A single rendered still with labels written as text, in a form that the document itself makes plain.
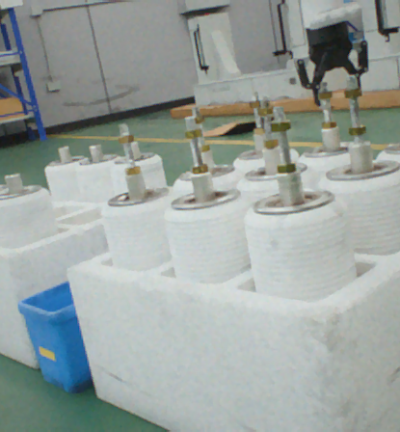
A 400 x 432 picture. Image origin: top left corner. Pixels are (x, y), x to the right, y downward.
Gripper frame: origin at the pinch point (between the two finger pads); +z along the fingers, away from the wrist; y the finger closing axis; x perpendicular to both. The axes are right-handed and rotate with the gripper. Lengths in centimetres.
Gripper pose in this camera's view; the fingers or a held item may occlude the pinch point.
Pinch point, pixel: (337, 96)
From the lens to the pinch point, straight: 124.9
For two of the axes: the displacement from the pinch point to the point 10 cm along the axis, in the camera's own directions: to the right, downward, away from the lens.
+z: 2.5, 9.0, 3.4
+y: -9.6, 2.8, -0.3
